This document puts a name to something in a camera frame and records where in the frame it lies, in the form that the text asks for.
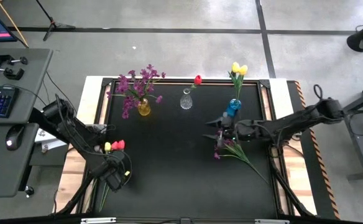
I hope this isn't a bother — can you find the blue glass vase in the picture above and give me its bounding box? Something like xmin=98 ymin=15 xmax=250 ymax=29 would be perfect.
xmin=225 ymin=98 xmax=242 ymax=118

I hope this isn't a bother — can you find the wooden stick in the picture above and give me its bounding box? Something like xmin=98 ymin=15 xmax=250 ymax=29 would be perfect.
xmin=0 ymin=0 xmax=30 ymax=49

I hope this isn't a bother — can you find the grey metal table frame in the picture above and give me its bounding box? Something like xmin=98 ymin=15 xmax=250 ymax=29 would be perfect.
xmin=324 ymin=79 xmax=363 ymax=182

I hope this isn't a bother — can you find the black computer mouse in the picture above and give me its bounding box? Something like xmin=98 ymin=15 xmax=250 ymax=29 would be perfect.
xmin=4 ymin=124 xmax=27 ymax=152

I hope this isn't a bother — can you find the grey desk surface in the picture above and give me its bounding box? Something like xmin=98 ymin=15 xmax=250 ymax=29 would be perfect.
xmin=0 ymin=123 xmax=40 ymax=199
xmin=0 ymin=48 xmax=54 ymax=126

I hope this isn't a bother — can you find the silver metal bracket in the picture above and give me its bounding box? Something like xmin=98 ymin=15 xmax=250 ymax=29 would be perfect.
xmin=80 ymin=217 xmax=117 ymax=224
xmin=254 ymin=218 xmax=290 ymax=224

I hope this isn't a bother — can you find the black tripod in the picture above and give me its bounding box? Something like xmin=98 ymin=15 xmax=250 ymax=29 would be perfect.
xmin=34 ymin=0 xmax=76 ymax=42

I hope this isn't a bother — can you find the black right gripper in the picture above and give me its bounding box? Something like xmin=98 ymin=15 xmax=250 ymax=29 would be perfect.
xmin=202 ymin=115 xmax=243 ymax=149

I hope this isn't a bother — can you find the amber glass vase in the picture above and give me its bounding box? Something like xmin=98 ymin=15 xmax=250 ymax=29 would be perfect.
xmin=137 ymin=98 xmax=152 ymax=117

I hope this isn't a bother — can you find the black ramp with hazard stripes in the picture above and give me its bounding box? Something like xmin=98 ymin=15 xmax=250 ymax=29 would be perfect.
xmin=286 ymin=80 xmax=341 ymax=220

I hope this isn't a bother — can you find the yellow tulip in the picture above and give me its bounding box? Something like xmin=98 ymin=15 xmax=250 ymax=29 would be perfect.
xmin=227 ymin=61 xmax=241 ymax=101
xmin=91 ymin=142 xmax=112 ymax=200
xmin=236 ymin=64 xmax=249 ymax=101

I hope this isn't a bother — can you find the white papers pile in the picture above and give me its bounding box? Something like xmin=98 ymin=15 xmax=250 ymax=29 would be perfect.
xmin=34 ymin=127 xmax=68 ymax=154

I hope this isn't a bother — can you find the clear glass vase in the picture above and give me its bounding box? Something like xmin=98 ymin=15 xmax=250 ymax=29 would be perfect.
xmin=180 ymin=88 xmax=193 ymax=110

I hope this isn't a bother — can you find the black table mat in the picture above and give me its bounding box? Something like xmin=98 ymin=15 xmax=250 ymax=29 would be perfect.
xmin=94 ymin=82 xmax=277 ymax=218

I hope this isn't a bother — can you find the purple flower bunch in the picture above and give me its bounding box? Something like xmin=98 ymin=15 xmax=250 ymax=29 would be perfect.
xmin=213 ymin=129 xmax=270 ymax=185
xmin=121 ymin=93 xmax=163 ymax=119
xmin=106 ymin=64 xmax=167 ymax=101

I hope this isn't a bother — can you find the black aluminium table frame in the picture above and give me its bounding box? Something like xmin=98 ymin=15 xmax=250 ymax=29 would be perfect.
xmin=75 ymin=77 xmax=294 ymax=218

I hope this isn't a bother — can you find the black diagonal frame strut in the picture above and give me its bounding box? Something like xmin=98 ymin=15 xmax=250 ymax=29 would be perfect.
xmin=267 ymin=152 xmax=315 ymax=218
xmin=54 ymin=169 xmax=101 ymax=216

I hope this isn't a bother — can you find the black screw clamp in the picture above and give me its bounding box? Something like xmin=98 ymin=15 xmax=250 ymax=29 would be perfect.
xmin=0 ymin=64 xmax=25 ymax=82
xmin=0 ymin=53 xmax=29 ymax=67

